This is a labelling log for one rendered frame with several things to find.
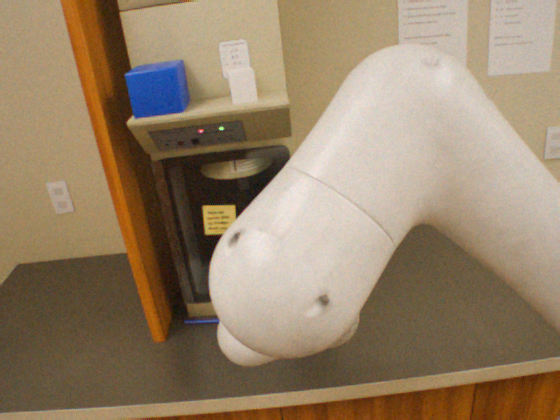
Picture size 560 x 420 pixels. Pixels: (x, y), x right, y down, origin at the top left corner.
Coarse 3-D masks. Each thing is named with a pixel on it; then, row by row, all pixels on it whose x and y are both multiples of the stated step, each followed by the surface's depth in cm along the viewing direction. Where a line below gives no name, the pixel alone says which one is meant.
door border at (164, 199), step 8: (160, 168) 107; (160, 176) 108; (160, 184) 109; (160, 192) 110; (160, 200) 111; (168, 200) 111; (168, 208) 112; (168, 216) 113; (168, 224) 114; (176, 232) 115; (176, 240) 116; (176, 248) 117; (176, 256) 118; (184, 264) 119; (184, 272) 120; (184, 280) 121; (184, 288) 122
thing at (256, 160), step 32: (160, 160) 107; (192, 160) 107; (224, 160) 107; (256, 160) 107; (288, 160) 107; (192, 192) 110; (224, 192) 110; (256, 192) 111; (192, 224) 114; (192, 256) 118; (192, 288) 122
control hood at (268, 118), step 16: (272, 96) 97; (192, 112) 92; (208, 112) 92; (224, 112) 92; (240, 112) 92; (256, 112) 93; (272, 112) 93; (288, 112) 94; (144, 128) 94; (160, 128) 95; (176, 128) 95; (256, 128) 99; (272, 128) 99; (288, 128) 100; (144, 144) 100; (224, 144) 104
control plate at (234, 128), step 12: (240, 120) 95; (156, 132) 96; (168, 132) 96; (180, 132) 97; (192, 132) 97; (204, 132) 98; (216, 132) 98; (228, 132) 99; (240, 132) 99; (156, 144) 100; (192, 144) 102; (204, 144) 103
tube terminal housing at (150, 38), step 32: (192, 0) 107; (224, 0) 93; (256, 0) 93; (128, 32) 95; (160, 32) 95; (192, 32) 96; (224, 32) 96; (256, 32) 96; (192, 64) 99; (256, 64) 99; (192, 96) 102; (224, 96) 102
